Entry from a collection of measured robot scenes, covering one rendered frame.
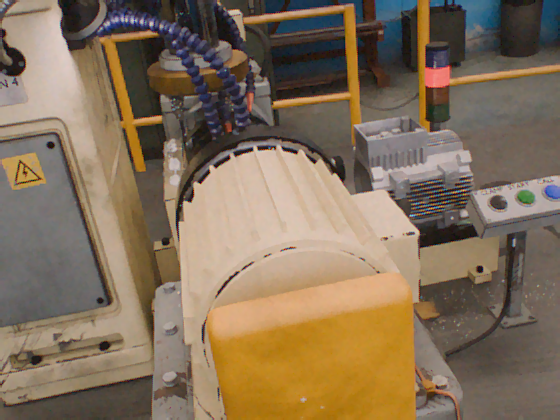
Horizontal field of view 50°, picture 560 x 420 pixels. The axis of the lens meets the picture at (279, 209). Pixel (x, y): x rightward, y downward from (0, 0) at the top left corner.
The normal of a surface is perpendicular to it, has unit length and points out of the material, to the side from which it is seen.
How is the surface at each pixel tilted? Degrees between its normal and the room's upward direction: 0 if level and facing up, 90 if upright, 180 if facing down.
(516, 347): 0
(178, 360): 0
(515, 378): 0
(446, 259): 90
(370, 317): 90
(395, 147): 90
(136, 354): 90
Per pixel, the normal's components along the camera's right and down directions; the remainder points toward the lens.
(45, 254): 0.17, 0.44
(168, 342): -0.12, -0.88
